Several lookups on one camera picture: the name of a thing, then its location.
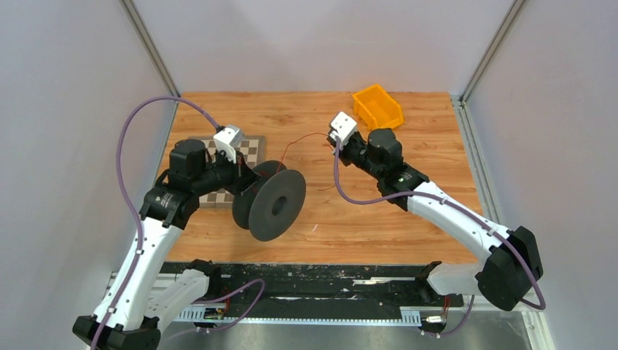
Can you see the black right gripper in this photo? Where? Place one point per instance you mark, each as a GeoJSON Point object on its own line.
{"type": "Point", "coordinates": [344, 146]}

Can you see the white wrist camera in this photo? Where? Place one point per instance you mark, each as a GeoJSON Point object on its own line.
{"type": "Point", "coordinates": [227, 140]}
{"type": "Point", "coordinates": [343, 125]}

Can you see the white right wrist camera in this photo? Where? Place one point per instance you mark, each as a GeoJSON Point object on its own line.
{"type": "Point", "coordinates": [343, 125]}

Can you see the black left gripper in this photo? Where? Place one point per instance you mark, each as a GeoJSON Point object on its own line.
{"type": "Point", "coordinates": [243, 176]}

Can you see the grey perforated cable spool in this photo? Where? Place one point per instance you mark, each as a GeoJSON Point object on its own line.
{"type": "Point", "coordinates": [270, 206]}

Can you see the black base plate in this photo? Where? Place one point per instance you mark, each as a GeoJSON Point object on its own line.
{"type": "Point", "coordinates": [355, 292]}

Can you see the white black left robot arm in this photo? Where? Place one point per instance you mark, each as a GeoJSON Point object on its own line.
{"type": "Point", "coordinates": [128, 317]}

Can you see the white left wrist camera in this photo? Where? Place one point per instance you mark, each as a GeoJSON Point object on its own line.
{"type": "Point", "coordinates": [227, 140]}

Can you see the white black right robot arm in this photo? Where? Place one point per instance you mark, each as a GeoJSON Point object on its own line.
{"type": "Point", "coordinates": [508, 267]}

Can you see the yellow plastic bin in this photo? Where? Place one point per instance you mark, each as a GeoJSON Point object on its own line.
{"type": "Point", "coordinates": [377, 109]}

